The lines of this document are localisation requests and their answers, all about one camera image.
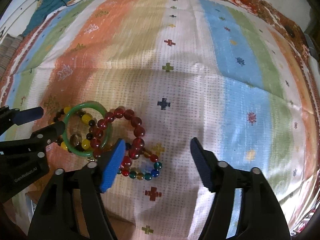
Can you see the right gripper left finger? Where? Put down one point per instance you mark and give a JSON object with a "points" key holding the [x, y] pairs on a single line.
{"points": [[55, 217]]}

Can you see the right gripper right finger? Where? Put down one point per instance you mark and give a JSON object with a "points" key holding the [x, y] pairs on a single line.
{"points": [[261, 216]]}

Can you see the striped colourful mat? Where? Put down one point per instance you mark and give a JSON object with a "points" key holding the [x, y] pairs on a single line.
{"points": [[175, 92]]}

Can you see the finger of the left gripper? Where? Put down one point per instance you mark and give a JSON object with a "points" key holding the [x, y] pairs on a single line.
{"points": [[15, 116], [40, 139]]}

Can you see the striped grey pillow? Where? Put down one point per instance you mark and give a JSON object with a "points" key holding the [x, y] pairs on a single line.
{"points": [[9, 46]]}

